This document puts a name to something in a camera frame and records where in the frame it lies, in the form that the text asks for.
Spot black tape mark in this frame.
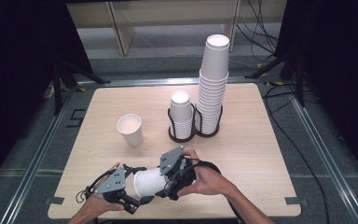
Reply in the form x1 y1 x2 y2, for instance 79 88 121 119
66 108 87 129

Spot grey table bracket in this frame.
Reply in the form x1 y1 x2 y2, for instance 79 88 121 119
45 196 64 205
283 196 309 206

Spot short stack of white cups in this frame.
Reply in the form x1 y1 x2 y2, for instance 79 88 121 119
169 91 195 140

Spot black curtain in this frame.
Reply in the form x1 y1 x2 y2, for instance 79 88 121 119
274 0 358 188
0 0 94 194

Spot person's right hand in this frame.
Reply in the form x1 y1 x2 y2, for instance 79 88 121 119
176 148 231 198

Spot black metal stand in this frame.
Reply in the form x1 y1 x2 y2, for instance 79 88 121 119
50 57 111 116
244 52 307 108

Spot white paper cup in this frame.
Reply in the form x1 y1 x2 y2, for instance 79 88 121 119
116 113 145 148
132 167 169 199

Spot beige wooden furniture frame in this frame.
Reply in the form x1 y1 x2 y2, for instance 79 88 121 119
66 0 288 57

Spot black double cup holder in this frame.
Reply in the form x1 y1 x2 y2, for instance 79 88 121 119
167 104 224 144

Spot aluminium floor rail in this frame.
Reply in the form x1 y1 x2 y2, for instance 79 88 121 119
76 77 262 89
290 97 358 224
0 88 76 224

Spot person's left hand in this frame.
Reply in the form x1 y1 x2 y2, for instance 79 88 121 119
85 161 125 218

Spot hand-held gripper cable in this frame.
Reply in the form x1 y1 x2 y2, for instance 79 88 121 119
186 159 246 224
76 168 119 203

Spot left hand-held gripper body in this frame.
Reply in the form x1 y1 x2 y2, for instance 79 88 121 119
93 166 141 215

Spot tall stack of white cups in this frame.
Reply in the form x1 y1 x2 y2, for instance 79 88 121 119
195 34 231 135

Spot right hand-held gripper cable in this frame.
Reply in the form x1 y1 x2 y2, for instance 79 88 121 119
186 159 246 224

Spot long black floor cable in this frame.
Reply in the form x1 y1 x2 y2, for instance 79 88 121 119
262 82 330 224

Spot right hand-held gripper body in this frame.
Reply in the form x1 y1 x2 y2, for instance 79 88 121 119
158 145 197 201

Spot hanging black cables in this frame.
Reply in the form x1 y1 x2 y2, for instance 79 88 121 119
236 0 280 63

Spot left hand-held gripper cable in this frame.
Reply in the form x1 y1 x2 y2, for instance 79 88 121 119
76 168 119 203

